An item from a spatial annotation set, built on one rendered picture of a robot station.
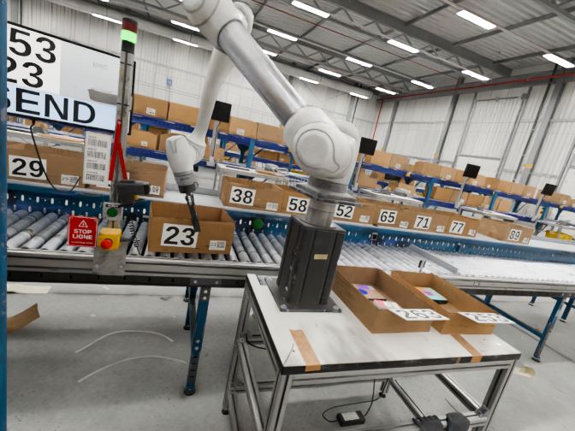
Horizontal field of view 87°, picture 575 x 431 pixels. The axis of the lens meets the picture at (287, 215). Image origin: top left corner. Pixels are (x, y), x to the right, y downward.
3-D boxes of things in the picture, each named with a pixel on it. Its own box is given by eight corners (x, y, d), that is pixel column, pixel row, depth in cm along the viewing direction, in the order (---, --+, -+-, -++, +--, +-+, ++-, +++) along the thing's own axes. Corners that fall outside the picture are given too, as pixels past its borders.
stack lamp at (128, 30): (119, 38, 107) (121, 19, 106) (121, 41, 111) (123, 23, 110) (134, 42, 109) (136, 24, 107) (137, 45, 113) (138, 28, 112)
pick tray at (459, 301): (441, 334, 119) (448, 312, 117) (385, 287, 155) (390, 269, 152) (493, 334, 128) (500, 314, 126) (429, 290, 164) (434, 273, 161)
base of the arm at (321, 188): (364, 203, 116) (369, 190, 115) (319, 197, 105) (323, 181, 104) (336, 192, 131) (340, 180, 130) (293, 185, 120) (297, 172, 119)
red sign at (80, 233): (67, 245, 119) (68, 215, 116) (68, 245, 120) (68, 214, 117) (112, 249, 125) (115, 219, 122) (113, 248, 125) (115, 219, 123)
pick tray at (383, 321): (371, 333, 109) (378, 309, 107) (325, 283, 144) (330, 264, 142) (430, 332, 119) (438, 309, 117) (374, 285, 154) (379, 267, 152)
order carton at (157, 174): (88, 190, 170) (90, 160, 166) (101, 181, 196) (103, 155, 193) (163, 199, 184) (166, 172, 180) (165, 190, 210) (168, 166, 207)
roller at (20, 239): (-7, 258, 116) (-7, 246, 115) (48, 220, 163) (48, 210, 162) (9, 258, 118) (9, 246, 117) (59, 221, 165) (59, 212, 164)
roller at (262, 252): (266, 272, 155) (268, 262, 154) (246, 238, 203) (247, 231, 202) (275, 272, 157) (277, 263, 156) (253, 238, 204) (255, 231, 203)
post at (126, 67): (91, 274, 125) (107, 46, 106) (94, 269, 130) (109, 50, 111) (123, 276, 129) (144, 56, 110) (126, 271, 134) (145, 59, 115)
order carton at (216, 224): (147, 251, 138) (151, 216, 134) (146, 230, 163) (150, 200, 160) (230, 254, 156) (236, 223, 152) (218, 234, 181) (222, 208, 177)
